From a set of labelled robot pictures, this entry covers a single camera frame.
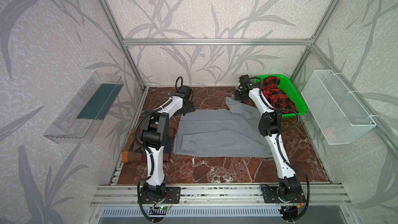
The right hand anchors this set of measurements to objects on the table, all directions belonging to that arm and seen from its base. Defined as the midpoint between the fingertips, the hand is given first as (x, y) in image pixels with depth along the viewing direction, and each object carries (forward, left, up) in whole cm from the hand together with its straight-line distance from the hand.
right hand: (238, 92), depth 113 cm
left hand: (-15, +36, +4) cm, 39 cm away
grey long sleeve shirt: (-31, +6, -2) cm, 31 cm away
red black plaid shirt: (-6, -26, +2) cm, 26 cm away
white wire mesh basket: (-41, -33, +31) cm, 61 cm away
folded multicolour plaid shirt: (-46, +63, +3) cm, 77 cm away
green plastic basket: (+4, -36, +2) cm, 37 cm away
